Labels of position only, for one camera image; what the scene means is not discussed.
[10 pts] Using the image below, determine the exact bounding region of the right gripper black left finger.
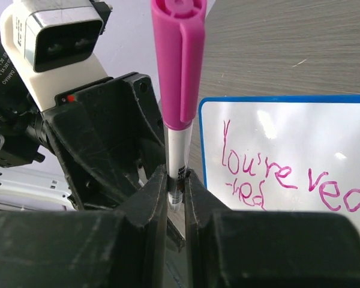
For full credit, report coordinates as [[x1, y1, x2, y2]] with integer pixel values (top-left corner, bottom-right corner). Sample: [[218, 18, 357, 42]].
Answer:
[[0, 166, 167, 287]]

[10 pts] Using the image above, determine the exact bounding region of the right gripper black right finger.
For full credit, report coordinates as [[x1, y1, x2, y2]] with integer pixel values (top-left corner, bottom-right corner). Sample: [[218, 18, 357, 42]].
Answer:
[[184, 171, 360, 287]]

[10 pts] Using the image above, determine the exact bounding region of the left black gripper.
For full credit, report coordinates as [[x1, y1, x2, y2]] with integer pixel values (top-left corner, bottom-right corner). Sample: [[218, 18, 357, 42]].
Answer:
[[42, 72, 165, 209]]

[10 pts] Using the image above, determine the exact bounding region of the blue framed whiteboard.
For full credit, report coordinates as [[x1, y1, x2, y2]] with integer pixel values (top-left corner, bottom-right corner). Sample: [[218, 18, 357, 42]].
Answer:
[[199, 95, 360, 217]]

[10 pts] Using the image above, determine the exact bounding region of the magenta capped marker pen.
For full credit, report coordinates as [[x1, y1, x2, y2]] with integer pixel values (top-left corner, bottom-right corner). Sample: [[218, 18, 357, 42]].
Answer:
[[151, 0, 207, 212]]

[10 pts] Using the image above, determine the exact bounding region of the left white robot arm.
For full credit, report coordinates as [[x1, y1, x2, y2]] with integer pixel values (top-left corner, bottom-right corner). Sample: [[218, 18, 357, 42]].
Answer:
[[0, 42, 165, 209]]

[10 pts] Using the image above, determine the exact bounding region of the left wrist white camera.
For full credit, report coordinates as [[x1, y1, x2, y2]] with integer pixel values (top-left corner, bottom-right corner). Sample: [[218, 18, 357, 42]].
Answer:
[[0, 0, 112, 112]]

